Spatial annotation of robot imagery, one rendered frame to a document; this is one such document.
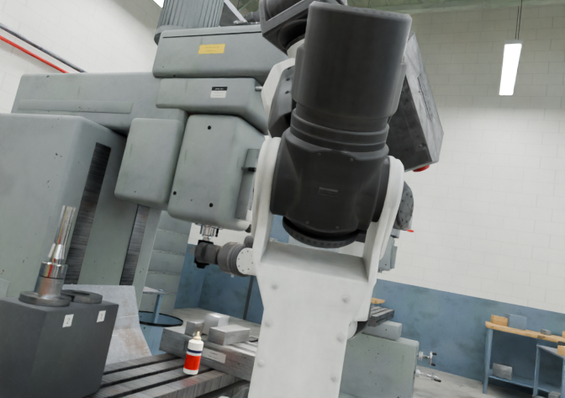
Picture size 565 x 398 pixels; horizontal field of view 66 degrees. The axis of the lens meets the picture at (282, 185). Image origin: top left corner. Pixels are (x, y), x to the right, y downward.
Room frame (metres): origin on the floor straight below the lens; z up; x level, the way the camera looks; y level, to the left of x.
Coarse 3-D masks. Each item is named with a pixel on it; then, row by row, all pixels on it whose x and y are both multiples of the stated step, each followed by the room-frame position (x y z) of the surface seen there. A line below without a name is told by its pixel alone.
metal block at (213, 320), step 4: (208, 316) 1.43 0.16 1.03; (212, 316) 1.43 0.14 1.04; (216, 316) 1.42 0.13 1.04; (220, 316) 1.43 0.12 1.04; (224, 316) 1.45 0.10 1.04; (228, 316) 1.46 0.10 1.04; (208, 320) 1.43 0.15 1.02; (212, 320) 1.42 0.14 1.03; (216, 320) 1.42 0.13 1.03; (220, 320) 1.42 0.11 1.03; (224, 320) 1.44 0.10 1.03; (228, 320) 1.46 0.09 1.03; (204, 324) 1.44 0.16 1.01; (208, 324) 1.43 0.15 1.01; (212, 324) 1.42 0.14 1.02; (216, 324) 1.42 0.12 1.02; (220, 324) 1.43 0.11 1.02; (224, 324) 1.45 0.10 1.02; (204, 328) 1.43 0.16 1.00; (208, 328) 1.43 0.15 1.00; (204, 332) 1.43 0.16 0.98; (208, 332) 1.43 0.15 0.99
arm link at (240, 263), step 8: (248, 240) 1.18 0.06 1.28; (272, 240) 1.14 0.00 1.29; (240, 248) 1.18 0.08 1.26; (248, 248) 1.12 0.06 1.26; (232, 256) 1.18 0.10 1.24; (240, 256) 1.13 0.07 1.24; (248, 256) 1.11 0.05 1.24; (232, 264) 1.17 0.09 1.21; (240, 264) 1.13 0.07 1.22; (248, 264) 1.11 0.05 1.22; (232, 272) 1.19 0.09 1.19; (240, 272) 1.12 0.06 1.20; (248, 272) 1.11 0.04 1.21
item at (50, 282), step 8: (40, 272) 0.86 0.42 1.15; (48, 272) 0.86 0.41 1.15; (56, 272) 0.86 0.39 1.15; (64, 272) 0.88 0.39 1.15; (40, 280) 0.86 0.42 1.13; (48, 280) 0.86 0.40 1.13; (56, 280) 0.87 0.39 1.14; (40, 288) 0.86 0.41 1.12; (48, 288) 0.86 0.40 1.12; (56, 288) 0.87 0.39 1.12; (48, 296) 0.86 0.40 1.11; (56, 296) 0.87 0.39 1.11
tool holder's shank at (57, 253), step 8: (64, 208) 0.87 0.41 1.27; (72, 208) 0.87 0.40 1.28; (64, 216) 0.87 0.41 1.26; (72, 216) 0.88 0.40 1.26; (64, 224) 0.87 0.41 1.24; (56, 232) 0.87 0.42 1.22; (64, 232) 0.87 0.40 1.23; (56, 240) 0.87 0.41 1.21; (64, 240) 0.87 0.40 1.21; (56, 248) 0.87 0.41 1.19; (64, 248) 0.88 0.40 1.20; (48, 256) 0.87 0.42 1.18; (56, 256) 0.87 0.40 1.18; (64, 256) 0.88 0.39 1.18
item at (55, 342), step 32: (0, 320) 0.83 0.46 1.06; (32, 320) 0.81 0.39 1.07; (64, 320) 0.85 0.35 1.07; (96, 320) 0.95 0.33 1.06; (0, 352) 0.83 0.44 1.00; (32, 352) 0.81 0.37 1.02; (64, 352) 0.88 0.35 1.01; (96, 352) 0.97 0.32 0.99; (0, 384) 0.82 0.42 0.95; (32, 384) 0.82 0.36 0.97; (64, 384) 0.90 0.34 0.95; (96, 384) 1.00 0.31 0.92
